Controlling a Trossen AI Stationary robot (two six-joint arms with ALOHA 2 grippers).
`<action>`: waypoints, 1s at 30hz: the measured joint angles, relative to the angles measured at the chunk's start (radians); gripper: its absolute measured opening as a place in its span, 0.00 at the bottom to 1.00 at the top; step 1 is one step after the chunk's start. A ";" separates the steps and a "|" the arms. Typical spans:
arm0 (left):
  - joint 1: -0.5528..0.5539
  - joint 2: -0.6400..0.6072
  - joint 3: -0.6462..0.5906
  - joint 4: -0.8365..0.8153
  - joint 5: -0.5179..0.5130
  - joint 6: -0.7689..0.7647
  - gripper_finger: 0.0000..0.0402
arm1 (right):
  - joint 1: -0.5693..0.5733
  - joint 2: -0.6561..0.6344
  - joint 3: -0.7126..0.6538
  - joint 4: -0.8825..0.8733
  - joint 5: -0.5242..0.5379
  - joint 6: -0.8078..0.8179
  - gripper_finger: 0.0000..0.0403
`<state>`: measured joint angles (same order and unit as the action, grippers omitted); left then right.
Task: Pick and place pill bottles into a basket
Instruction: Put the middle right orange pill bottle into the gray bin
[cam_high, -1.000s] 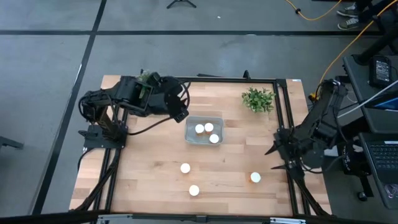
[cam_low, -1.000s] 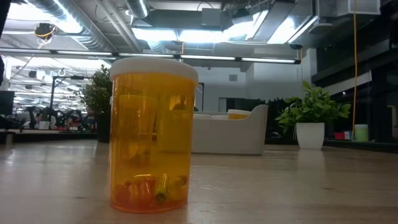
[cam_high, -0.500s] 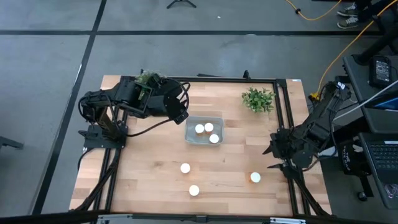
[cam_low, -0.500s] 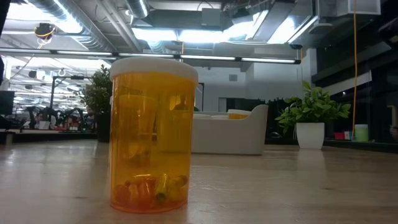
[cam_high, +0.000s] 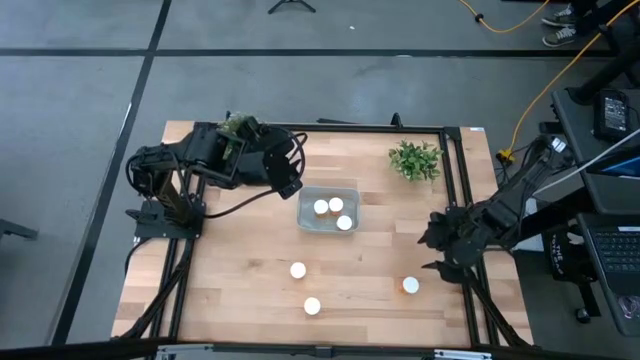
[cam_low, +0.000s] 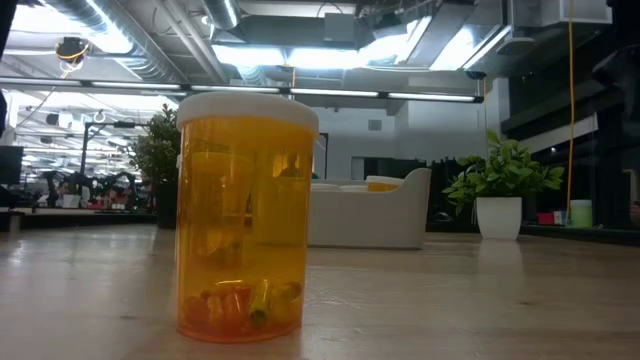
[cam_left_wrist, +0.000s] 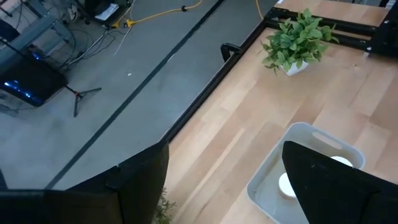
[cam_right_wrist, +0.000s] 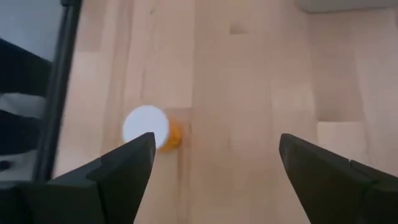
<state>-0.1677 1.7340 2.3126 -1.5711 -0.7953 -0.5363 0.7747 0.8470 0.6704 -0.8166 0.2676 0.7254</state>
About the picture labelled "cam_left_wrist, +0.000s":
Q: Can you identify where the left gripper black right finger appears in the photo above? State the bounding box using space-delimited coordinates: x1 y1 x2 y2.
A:
281 141 398 224

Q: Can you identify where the white plastic basket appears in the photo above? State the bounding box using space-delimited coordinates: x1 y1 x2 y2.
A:
246 121 366 224

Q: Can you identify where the black floor cable cover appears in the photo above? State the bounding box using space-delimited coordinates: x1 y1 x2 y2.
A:
45 0 226 190

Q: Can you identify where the black computer blue light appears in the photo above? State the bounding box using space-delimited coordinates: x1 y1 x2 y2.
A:
0 46 68 108

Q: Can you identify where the yellow floor extension cable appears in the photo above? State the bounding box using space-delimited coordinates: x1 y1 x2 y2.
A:
111 0 203 29

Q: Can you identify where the white paper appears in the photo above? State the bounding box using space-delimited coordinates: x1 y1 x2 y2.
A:
94 2 120 22

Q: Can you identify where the black tripod stand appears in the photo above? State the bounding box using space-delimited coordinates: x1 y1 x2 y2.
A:
64 85 103 118

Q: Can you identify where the black aluminium table frame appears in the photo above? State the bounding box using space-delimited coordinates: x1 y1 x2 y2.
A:
160 0 398 144

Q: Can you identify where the grey desk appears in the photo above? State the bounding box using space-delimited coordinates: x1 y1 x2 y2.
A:
0 14 74 66

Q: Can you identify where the leafy plant white pot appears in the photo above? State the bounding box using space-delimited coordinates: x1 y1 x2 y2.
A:
260 7 340 77

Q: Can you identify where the black bag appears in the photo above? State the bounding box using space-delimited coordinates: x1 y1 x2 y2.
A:
83 0 132 26

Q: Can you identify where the yellow hanging power cable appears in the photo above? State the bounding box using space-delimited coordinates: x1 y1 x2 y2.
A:
255 0 264 20

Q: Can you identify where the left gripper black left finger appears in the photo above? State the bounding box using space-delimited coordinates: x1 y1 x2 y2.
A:
46 141 170 224

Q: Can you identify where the black table clamp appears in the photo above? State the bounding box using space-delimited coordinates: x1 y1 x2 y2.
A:
220 42 243 62

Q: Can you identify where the orange pill bottle white cap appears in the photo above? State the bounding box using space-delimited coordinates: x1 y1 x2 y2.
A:
330 155 354 168
278 172 298 199

